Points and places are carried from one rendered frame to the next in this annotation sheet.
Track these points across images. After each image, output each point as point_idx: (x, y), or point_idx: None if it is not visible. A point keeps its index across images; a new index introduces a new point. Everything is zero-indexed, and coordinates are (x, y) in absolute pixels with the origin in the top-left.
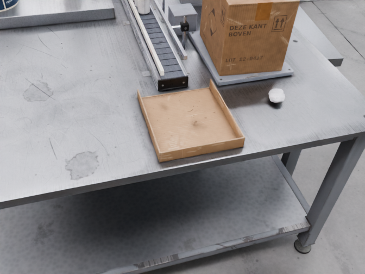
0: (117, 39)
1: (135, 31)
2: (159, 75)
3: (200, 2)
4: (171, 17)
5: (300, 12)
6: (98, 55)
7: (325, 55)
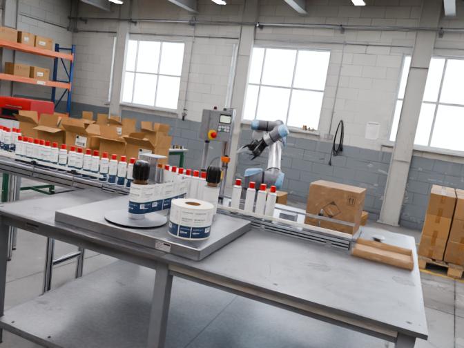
0: (279, 237)
1: (282, 230)
2: (346, 240)
3: (264, 213)
4: (286, 218)
5: (302, 210)
6: (293, 246)
7: None
